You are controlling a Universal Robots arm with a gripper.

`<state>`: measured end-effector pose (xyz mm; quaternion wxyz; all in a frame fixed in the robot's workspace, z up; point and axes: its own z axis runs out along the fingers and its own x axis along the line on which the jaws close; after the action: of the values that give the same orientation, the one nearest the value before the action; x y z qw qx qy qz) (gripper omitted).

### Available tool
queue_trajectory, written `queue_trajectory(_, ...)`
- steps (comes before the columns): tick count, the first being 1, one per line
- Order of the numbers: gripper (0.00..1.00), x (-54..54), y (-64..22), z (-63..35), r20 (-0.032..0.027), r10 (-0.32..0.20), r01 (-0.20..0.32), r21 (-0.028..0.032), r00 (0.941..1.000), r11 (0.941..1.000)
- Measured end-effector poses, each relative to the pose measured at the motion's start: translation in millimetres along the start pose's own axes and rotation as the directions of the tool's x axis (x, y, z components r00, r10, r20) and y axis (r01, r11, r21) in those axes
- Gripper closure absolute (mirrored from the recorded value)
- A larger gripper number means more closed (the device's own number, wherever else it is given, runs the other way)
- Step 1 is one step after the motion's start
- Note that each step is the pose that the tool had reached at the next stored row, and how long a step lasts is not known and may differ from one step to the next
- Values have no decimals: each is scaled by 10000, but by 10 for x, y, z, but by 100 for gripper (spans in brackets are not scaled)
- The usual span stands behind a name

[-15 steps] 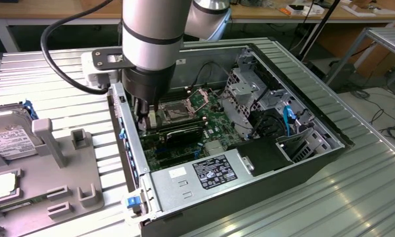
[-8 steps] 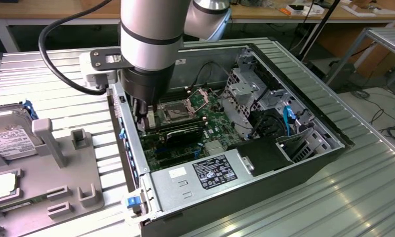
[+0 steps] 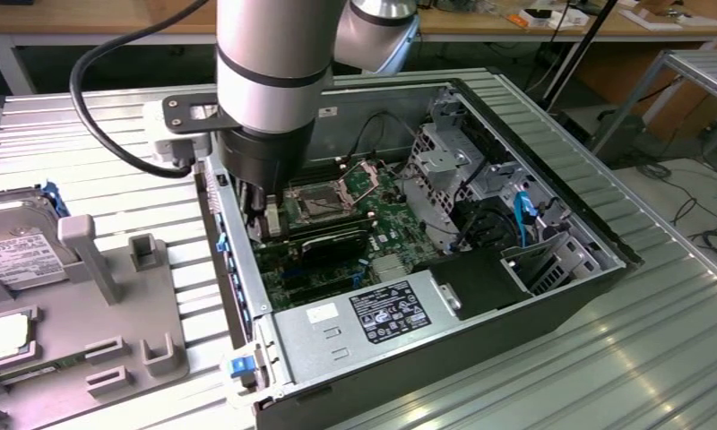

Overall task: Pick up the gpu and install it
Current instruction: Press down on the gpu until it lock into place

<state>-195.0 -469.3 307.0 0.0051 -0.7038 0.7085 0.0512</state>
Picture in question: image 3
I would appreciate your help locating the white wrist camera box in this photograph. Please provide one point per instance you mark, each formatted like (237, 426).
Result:
(166, 148)

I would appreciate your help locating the CPU socket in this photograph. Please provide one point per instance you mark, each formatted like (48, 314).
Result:
(322, 206)

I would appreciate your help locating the long black expansion slot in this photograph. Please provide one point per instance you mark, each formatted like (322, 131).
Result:
(325, 291)

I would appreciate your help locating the green graphics card black fan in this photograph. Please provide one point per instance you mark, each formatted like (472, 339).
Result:
(334, 248)

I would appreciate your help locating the perforated metal drive cage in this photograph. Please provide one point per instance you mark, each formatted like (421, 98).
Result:
(448, 179)

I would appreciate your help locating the grey power supply with label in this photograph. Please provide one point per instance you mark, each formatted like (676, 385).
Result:
(320, 340)

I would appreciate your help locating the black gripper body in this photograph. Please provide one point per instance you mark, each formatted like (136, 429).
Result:
(262, 157)

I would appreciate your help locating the grey parts rack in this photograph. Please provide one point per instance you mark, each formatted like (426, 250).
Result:
(53, 331)

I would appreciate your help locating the metal frame shelf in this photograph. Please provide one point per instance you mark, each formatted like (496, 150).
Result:
(699, 71)

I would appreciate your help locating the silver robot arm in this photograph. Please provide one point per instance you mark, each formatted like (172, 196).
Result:
(269, 54)

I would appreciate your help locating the CPU chip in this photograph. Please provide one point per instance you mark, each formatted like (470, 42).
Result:
(0, 336)

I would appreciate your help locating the green motherboard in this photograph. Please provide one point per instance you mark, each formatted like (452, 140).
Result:
(406, 237)

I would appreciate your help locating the RAM stick in motherboard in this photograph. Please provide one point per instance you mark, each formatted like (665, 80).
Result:
(340, 225)

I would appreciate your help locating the black open PC case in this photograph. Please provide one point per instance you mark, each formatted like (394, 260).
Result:
(513, 349)

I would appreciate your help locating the hard disk with blue carrier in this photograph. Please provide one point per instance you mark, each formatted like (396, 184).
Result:
(12, 255)

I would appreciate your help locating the metal socket cover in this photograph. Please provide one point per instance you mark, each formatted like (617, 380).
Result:
(361, 179)

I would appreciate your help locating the black plastic box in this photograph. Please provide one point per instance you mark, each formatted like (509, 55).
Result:
(472, 282)

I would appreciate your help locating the green RAM stick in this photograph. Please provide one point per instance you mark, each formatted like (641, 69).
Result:
(36, 371)

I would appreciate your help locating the silver chipset heat sink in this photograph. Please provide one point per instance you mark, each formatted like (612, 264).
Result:
(389, 267)

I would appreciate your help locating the metal disk bay with vents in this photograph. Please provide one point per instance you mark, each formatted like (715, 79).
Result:
(549, 269)

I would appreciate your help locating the blue case latch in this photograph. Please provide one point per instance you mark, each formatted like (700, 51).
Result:
(241, 366)

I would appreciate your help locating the white flat box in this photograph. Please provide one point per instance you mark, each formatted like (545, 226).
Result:
(650, 20)

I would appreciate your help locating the black slanted pole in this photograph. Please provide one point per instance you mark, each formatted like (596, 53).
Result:
(580, 49)

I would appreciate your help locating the wooden desk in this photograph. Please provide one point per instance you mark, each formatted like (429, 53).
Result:
(465, 22)

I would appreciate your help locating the white orange small box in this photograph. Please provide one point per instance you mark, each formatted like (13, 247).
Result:
(537, 18)

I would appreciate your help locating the blue expansion slot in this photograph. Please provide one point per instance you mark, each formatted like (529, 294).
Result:
(296, 272)

